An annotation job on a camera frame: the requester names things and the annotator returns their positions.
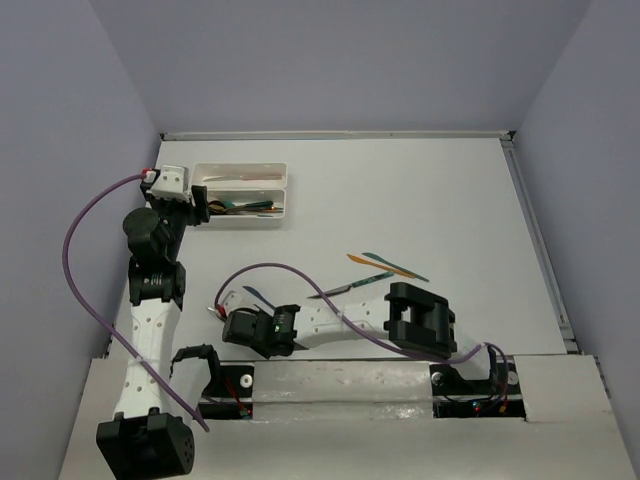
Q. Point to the orange plastic knife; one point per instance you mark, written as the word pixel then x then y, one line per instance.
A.
pixel 380 266

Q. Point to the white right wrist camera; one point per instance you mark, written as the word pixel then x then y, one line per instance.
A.
pixel 229 302

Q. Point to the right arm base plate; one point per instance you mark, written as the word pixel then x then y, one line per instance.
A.
pixel 456 398

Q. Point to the knife with pink handle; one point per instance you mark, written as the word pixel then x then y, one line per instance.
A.
pixel 242 177

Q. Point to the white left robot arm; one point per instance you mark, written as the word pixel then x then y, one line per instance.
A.
pixel 149 436

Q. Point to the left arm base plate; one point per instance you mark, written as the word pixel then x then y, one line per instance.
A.
pixel 230 397

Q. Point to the black spoon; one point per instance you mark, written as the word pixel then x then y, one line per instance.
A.
pixel 217 207

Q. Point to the knife with green handle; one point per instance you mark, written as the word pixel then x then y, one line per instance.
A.
pixel 357 284

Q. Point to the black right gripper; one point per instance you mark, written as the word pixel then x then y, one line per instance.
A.
pixel 262 349

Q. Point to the teal plastic knife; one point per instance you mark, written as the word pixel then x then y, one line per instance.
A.
pixel 381 260

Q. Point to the white rear utensil tray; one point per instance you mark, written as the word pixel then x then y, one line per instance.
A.
pixel 207 169

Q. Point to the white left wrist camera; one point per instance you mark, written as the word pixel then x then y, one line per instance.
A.
pixel 169 183

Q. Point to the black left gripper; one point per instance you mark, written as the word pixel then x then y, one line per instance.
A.
pixel 196 214

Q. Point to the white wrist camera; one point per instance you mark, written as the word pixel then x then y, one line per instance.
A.
pixel 229 302
pixel 169 183

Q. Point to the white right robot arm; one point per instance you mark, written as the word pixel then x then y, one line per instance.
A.
pixel 412 322

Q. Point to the gold spoon teal handle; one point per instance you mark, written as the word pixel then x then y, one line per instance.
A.
pixel 254 206

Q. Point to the white front utensil tray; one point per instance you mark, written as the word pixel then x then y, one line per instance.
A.
pixel 256 220

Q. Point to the teal plastic spoon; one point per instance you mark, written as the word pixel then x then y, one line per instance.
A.
pixel 218 207

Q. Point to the white utensil tray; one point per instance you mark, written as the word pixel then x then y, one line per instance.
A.
pixel 256 220
pixel 207 169

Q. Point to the dark blue plastic knife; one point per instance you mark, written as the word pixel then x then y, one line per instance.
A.
pixel 260 301

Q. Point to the white foam front panel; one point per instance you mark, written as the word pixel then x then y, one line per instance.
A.
pixel 374 420

